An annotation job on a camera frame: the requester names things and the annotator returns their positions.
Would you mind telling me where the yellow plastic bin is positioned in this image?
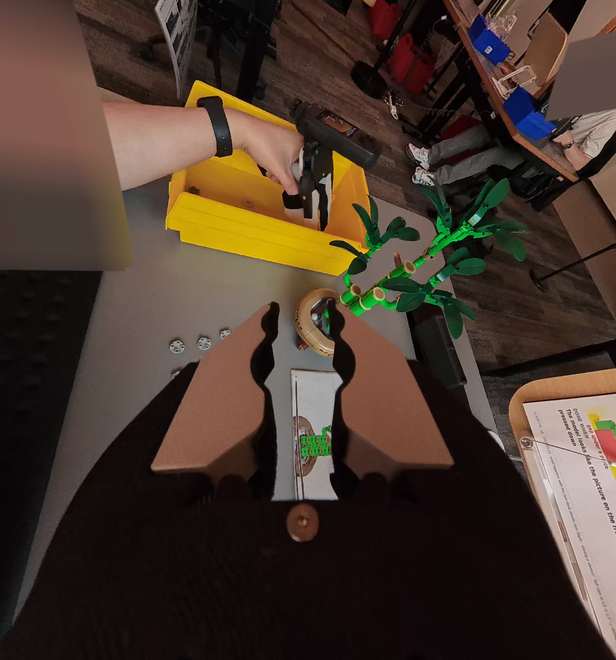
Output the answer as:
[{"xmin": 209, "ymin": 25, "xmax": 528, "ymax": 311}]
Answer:
[{"xmin": 166, "ymin": 80, "xmax": 370, "ymax": 276}]

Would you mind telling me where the white printed sign board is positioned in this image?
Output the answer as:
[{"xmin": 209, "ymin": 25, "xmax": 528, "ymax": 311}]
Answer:
[{"xmin": 154, "ymin": 0, "xmax": 197, "ymax": 101}]

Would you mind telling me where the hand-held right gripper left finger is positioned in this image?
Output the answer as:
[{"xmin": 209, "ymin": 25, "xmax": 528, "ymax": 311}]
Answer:
[{"xmin": 150, "ymin": 301, "xmax": 280, "ymax": 498}]

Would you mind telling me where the lego bamboo plant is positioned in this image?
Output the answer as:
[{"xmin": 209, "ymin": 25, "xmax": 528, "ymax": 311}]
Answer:
[{"xmin": 295, "ymin": 178, "xmax": 528, "ymax": 359}]

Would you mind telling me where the black box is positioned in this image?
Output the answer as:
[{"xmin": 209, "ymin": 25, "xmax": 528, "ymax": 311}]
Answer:
[{"xmin": 411, "ymin": 312, "xmax": 468, "ymax": 387}]

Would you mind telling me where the person's left forearm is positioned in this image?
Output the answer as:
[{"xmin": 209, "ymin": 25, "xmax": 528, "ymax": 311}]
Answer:
[{"xmin": 101, "ymin": 100, "xmax": 236, "ymax": 191}]

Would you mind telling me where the red container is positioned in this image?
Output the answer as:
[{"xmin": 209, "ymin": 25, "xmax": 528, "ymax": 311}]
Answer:
[
  {"xmin": 388, "ymin": 33, "xmax": 436, "ymax": 95},
  {"xmin": 367, "ymin": 0, "xmax": 402, "ymax": 41}
]

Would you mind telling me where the group of small clear pieces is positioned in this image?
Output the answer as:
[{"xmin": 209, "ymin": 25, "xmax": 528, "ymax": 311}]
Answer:
[{"xmin": 169, "ymin": 327, "xmax": 232, "ymax": 380}]

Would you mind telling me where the printed instruction sheet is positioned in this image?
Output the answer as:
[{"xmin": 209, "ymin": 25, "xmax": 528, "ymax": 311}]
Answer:
[{"xmin": 523, "ymin": 392, "xmax": 616, "ymax": 656}]

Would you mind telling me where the black perforated mat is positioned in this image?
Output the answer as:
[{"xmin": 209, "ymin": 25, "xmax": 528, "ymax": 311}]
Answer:
[{"xmin": 0, "ymin": 271, "xmax": 102, "ymax": 645}]

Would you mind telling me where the lego instruction booklet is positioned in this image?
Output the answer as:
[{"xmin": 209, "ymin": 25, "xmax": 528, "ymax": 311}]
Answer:
[{"xmin": 291, "ymin": 368, "xmax": 345, "ymax": 501}]

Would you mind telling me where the cardboard box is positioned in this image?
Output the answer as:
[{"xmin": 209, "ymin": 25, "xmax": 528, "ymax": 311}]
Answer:
[{"xmin": 517, "ymin": 13, "xmax": 569, "ymax": 88}]

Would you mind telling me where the black wristband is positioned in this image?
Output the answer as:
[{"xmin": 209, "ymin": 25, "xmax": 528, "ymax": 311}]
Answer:
[{"xmin": 197, "ymin": 96, "xmax": 234, "ymax": 158}]

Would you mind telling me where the wooden desk with black legs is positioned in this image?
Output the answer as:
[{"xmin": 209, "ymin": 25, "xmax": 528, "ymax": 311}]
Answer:
[{"xmin": 444, "ymin": 0, "xmax": 616, "ymax": 182}]

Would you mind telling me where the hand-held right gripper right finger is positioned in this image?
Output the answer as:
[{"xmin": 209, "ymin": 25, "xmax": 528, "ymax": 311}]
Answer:
[{"xmin": 326, "ymin": 301, "xmax": 454, "ymax": 500}]

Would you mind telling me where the clipboard with instruction sheet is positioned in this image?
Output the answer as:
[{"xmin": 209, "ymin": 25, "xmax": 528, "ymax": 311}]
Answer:
[{"xmin": 509, "ymin": 366, "xmax": 616, "ymax": 660}]

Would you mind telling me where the blue plastic bin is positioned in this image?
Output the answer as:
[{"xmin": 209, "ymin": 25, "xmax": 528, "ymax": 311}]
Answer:
[
  {"xmin": 467, "ymin": 14, "xmax": 511, "ymax": 65},
  {"xmin": 503, "ymin": 87, "xmax": 557, "ymax": 140}
]

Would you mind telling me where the person's left hand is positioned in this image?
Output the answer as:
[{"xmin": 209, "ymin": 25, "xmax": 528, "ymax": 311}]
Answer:
[{"xmin": 233, "ymin": 109, "xmax": 306, "ymax": 196}]

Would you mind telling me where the black round stand base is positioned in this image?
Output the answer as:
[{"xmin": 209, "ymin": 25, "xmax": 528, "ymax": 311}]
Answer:
[{"xmin": 350, "ymin": 61, "xmax": 388, "ymax": 99}]

